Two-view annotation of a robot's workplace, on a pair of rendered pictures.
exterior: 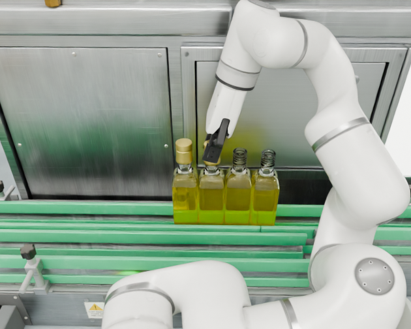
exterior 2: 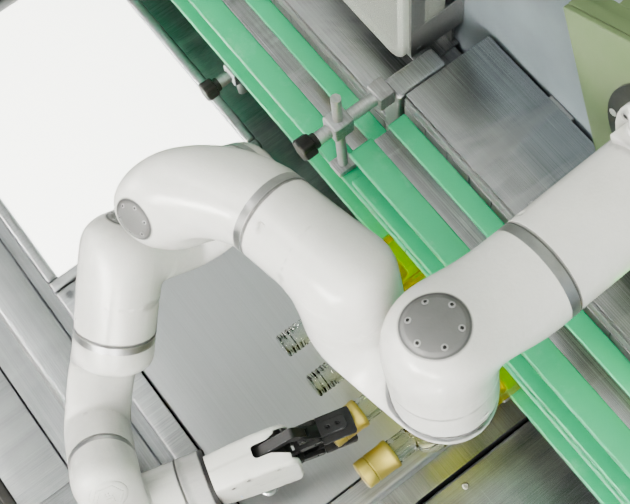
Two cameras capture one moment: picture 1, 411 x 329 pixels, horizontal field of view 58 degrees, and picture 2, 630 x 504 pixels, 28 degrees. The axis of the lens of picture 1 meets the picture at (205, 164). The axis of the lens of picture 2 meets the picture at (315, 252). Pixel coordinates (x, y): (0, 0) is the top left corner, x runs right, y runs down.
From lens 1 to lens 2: 0.85 m
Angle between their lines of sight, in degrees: 31
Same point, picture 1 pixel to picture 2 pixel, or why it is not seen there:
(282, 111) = (253, 364)
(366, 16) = (58, 378)
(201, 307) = (326, 336)
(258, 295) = (474, 171)
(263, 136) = (313, 355)
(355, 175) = (110, 295)
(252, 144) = not seen: hidden behind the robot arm
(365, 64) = not seen: hidden behind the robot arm
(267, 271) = (425, 195)
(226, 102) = (229, 471)
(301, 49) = (85, 447)
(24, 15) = not seen: outside the picture
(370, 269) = (132, 227)
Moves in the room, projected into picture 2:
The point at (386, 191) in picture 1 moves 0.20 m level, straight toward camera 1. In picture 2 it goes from (92, 258) to (111, 274)
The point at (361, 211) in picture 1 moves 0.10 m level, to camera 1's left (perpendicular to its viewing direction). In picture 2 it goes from (134, 256) to (193, 333)
